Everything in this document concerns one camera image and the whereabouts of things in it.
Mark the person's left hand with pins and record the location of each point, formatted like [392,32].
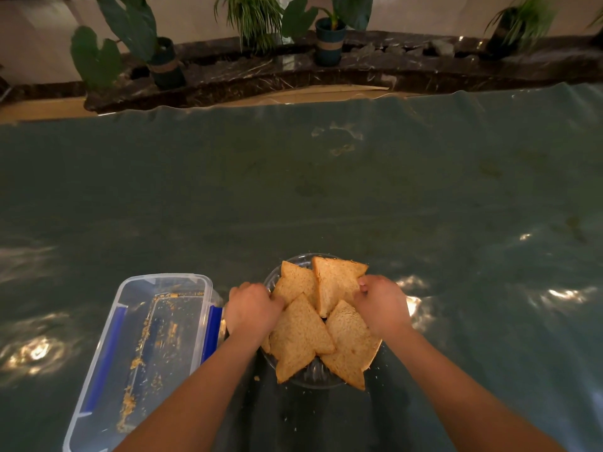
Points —
[249,313]

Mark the person's right hand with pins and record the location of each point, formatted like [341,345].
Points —
[384,308]

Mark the person's right thumb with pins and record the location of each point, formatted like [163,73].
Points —
[363,284]

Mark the person's left thumb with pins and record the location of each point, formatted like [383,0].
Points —
[277,304]

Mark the clear glass plate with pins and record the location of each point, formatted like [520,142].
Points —
[313,375]

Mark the person's right forearm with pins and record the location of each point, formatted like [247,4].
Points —
[452,395]

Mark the person's left forearm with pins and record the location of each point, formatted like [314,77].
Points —
[198,400]

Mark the triangular brown bread slice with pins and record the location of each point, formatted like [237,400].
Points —
[351,345]
[294,282]
[334,282]
[297,338]

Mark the green plastic table cover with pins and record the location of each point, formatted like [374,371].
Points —
[329,192]

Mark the bread crumbs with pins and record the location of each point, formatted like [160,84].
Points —
[141,343]

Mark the clear plastic container blue clips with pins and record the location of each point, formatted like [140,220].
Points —
[117,362]

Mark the dark marble ledge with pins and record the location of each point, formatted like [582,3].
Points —
[424,70]

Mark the grey stones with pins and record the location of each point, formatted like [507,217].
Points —
[405,49]

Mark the broad-leaf plant in dark pot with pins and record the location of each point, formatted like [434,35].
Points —
[127,28]
[329,39]

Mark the striped grass-like plant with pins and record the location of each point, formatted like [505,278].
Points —
[254,18]

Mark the grass-like plant in dark pot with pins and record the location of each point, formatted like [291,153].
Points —
[520,23]

